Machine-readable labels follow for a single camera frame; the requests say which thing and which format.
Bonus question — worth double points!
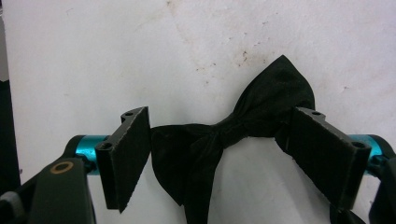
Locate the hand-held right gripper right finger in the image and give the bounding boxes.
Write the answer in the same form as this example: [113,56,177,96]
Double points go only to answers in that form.
[275,106,384,211]

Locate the black bow tie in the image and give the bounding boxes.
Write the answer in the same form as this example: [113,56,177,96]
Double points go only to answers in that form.
[150,54,367,224]

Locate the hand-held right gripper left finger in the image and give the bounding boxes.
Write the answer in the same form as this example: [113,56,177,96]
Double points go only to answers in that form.
[74,105,152,214]

